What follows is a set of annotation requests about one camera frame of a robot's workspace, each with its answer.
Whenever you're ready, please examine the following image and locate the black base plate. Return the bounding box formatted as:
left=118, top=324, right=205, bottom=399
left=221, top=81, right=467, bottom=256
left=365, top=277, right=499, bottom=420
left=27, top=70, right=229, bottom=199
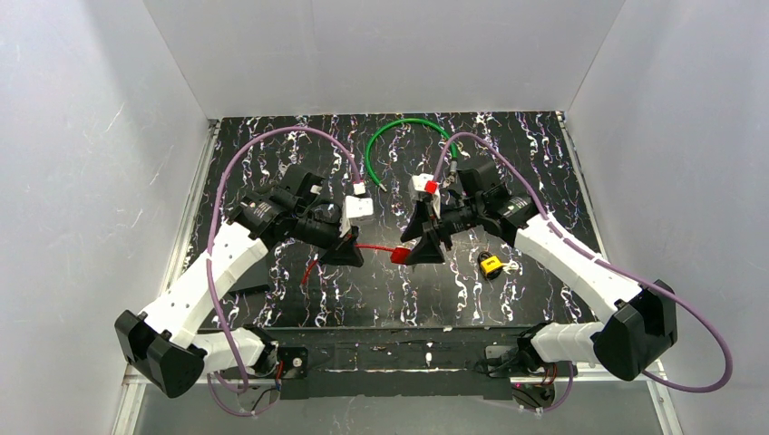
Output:
left=249, top=325, right=577, bottom=404

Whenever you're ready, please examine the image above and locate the yellow padlock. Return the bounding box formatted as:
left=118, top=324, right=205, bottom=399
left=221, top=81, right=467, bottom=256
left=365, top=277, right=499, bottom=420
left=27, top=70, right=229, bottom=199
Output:
left=477, top=251, right=505, bottom=281

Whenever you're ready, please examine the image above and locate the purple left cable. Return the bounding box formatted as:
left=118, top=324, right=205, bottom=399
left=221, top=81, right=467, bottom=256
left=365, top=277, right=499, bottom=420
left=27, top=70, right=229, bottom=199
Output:
left=204, top=126, right=365, bottom=418

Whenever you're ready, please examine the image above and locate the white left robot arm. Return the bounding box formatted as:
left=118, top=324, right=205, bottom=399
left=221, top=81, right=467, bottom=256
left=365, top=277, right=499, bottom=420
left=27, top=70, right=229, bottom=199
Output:
left=114, top=165, right=373, bottom=398

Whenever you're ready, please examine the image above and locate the aluminium frame rail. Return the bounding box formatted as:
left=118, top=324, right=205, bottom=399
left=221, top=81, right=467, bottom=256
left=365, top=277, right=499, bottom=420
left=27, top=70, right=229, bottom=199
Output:
left=112, top=120, right=221, bottom=434

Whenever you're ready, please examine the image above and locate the purple cable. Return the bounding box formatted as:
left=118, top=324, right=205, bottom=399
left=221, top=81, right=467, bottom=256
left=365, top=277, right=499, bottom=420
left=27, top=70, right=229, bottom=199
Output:
left=204, top=126, right=365, bottom=418
left=433, top=131, right=735, bottom=415

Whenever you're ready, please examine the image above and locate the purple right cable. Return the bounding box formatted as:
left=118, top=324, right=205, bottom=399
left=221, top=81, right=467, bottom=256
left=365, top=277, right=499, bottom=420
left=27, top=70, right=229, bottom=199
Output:
left=433, top=131, right=735, bottom=415

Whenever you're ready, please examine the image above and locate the green cable lock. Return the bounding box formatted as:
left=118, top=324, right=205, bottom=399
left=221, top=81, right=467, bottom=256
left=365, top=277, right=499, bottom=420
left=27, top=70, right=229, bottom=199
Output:
left=365, top=117, right=461, bottom=192

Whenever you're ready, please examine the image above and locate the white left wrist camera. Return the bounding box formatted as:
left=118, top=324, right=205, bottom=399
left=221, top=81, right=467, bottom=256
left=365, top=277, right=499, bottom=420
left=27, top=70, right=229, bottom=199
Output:
left=340, top=181, right=374, bottom=235

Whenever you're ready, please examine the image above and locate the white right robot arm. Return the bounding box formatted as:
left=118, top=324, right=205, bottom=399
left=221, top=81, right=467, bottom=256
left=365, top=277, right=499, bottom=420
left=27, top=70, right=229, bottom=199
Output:
left=401, top=163, right=677, bottom=381

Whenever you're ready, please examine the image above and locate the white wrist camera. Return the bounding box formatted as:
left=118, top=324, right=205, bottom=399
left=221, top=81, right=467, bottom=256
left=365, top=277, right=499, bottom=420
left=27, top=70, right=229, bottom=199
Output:
left=340, top=181, right=374, bottom=235
left=408, top=173, right=441, bottom=217

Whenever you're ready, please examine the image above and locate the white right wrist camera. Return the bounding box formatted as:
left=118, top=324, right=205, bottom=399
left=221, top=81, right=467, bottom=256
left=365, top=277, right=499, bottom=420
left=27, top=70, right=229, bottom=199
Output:
left=408, top=173, right=441, bottom=217

